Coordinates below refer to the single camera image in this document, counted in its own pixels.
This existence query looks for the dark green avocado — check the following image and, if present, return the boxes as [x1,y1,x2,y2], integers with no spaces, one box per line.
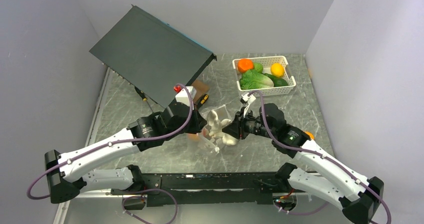
[264,73,289,87]

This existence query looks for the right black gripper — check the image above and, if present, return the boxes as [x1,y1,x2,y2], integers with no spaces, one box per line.
[222,106,275,139]

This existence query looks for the green lime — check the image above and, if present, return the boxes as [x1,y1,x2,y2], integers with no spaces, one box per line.
[253,62,264,73]

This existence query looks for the brown wooden board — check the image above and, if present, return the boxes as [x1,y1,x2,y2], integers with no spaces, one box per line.
[192,79,210,104]

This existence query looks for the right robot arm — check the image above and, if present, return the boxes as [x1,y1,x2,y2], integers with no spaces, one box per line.
[222,103,392,224]

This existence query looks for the white plastic basket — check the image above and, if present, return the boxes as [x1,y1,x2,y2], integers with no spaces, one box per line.
[232,55,297,96]

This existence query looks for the green lettuce head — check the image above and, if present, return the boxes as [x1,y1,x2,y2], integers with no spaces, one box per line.
[239,69,274,90]

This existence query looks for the orange tangerine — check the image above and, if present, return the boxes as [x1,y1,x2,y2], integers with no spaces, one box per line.
[237,58,255,73]

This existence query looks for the yellow black screwdriver left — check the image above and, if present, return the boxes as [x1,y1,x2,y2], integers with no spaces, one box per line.
[134,87,154,113]

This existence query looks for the yellow black screwdriver right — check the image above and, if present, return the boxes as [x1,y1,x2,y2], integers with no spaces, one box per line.
[197,94,209,108]

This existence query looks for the yellow lemon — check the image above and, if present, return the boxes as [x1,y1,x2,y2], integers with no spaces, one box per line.
[270,63,286,78]

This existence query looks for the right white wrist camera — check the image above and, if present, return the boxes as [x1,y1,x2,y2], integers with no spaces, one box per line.
[240,93,256,117]

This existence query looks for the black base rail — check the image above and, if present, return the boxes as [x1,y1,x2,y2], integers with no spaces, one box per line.
[110,172,335,207]

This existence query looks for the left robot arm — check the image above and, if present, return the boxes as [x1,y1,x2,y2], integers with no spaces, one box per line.
[44,102,207,204]

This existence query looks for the yellow black screwdriver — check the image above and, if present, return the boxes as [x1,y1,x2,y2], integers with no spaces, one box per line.
[134,87,154,113]
[197,94,209,108]

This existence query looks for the clear zip top bag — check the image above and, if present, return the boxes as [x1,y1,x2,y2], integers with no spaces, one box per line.
[186,104,230,156]

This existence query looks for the pink yellow peach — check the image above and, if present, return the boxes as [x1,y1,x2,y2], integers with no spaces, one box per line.
[187,134,202,142]

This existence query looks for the dark grey server chassis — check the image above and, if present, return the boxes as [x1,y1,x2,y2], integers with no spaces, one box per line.
[90,5,217,108]

